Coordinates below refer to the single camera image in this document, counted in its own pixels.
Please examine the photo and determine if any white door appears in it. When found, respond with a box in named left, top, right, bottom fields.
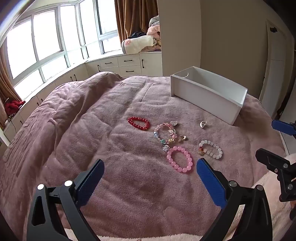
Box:
left=258, top=19, right=292, bottom=117

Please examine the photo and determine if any red cloth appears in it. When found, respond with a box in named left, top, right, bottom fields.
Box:
left=5, top=99, right=26, bottom=115

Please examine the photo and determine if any bay window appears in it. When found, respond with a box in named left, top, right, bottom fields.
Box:
left=4, top=0, right=121, bottom=93

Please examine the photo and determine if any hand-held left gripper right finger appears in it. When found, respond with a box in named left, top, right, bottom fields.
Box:
left=196, top=158, right=274, bottom=241

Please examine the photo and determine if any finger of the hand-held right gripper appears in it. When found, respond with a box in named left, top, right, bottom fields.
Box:
left=271, top=119, right=296, bottom=138
left=255, top=148, right=291, bottom=174

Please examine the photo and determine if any pink fleece bedding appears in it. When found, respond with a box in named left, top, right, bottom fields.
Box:
left=147, top=24, right=162, bottom=52

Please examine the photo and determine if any red bead bracelet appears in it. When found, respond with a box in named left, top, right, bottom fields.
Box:
left=128, top=116, right=150, bottom=131

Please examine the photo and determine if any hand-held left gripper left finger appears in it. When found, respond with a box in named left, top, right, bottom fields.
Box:
left=26, top=159, right=105, bottom=241

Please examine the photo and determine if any folded white pink blanket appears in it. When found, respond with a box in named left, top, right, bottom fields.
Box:
left=122, top=35, right=155, bottom=55

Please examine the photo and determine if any grey duvet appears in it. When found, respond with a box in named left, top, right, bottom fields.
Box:
left=149, top=15, right=160, bottom=29

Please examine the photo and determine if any multicolour charm bead bracelet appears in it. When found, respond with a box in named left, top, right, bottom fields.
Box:
left=153, top=122, right=177, bottom=143

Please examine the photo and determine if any pink bead bracelet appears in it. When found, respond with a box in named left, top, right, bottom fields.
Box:
left=166, top=146, right=193, bottom=174

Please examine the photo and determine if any white rectangular box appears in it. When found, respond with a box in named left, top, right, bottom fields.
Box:
left=170, top=66, right=248, bottom=126

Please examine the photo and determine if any white window seat cabinet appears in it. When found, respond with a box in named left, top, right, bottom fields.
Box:
left=3, top=51, right=163, bottom=144

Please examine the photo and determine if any white bead bracelet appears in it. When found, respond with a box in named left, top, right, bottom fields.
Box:
left=197, top=140, right=223, bottom=160

